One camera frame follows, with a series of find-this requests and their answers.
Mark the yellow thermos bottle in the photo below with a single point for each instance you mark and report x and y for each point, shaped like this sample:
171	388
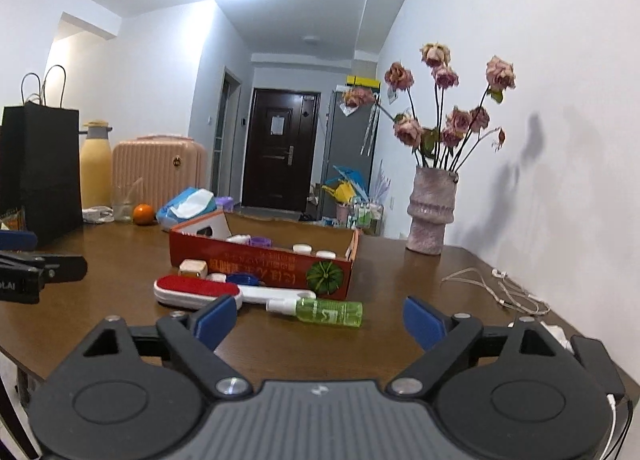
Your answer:
96	169

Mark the pink textured vase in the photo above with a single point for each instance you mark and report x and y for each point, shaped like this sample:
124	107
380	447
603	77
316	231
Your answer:
431	210

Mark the red cardboard box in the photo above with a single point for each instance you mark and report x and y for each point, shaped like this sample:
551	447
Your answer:
260	267

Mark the dark brown entrance door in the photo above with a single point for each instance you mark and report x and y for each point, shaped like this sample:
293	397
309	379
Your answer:
277	159

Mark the purple plastic item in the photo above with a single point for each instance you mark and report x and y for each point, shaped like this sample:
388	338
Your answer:
260	241

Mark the brown snack packet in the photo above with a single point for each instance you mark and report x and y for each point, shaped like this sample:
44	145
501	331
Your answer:
12	220

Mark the clear glass cup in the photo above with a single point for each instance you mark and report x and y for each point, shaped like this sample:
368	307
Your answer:
125	210

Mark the black phone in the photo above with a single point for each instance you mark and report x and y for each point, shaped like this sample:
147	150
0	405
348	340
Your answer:
595	365

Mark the paper note on refrigerator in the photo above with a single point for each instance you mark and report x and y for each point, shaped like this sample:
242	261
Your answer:
347	110

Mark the small white jar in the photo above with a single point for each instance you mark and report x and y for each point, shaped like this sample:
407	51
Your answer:
301	248

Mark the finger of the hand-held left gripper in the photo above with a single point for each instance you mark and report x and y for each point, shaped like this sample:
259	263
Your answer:
17	241
62	267

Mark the blue tissue pack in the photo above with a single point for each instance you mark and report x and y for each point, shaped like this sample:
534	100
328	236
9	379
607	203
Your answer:
185	210

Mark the grey refrigerator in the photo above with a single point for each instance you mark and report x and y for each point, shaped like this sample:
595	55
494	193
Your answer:
345	149

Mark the green spray bottle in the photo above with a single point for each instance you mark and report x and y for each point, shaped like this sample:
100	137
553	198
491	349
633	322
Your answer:
330	312

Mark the black paper bag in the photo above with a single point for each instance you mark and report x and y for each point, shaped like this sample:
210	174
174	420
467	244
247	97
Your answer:
45	164

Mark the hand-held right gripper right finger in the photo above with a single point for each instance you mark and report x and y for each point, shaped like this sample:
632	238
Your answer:
424	322

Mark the blue plastic item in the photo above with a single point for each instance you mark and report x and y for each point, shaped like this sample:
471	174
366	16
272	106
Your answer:
245	279

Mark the hanging folded umbrella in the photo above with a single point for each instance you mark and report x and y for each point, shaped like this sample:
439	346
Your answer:
369	132

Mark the grey interior door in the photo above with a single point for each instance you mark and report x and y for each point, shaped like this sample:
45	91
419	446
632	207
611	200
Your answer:
225	134

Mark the wall picture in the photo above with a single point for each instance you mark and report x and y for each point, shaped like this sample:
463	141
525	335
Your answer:
392	95

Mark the yellow box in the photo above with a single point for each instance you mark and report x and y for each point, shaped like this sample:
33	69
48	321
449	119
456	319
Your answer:
364	81

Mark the red and white lint brush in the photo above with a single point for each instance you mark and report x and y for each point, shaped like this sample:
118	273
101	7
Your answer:
197	290

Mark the pink ribbed suitcase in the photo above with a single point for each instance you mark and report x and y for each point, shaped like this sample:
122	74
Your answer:
160	169

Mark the bunch of dried pink roses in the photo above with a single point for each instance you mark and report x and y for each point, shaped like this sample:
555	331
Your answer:
407	132

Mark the rack of small bottles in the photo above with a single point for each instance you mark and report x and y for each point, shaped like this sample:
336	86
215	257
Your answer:
366	214

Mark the crumpled white tissue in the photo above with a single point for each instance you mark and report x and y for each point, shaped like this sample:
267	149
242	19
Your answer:
552	331

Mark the small round ceiling lamp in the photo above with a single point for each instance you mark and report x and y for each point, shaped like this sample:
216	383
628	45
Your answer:
311	39

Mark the small white gold box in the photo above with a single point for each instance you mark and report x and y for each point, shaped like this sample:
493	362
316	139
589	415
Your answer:
192	269

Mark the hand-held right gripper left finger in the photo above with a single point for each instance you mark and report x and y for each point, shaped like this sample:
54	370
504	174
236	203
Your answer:
215	322

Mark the orange fruit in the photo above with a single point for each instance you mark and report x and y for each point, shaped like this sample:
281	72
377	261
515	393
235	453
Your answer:
143	215

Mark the blue folding rack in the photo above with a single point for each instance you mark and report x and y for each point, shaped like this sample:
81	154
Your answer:
350	174

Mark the small purple jar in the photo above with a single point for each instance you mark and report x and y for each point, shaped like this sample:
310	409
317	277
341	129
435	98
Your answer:
224	203

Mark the yellow watering can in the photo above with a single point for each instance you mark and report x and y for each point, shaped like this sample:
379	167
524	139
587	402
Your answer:
340	191

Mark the purple dried lavender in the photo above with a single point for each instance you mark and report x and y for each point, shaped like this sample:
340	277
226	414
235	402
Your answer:
382	179

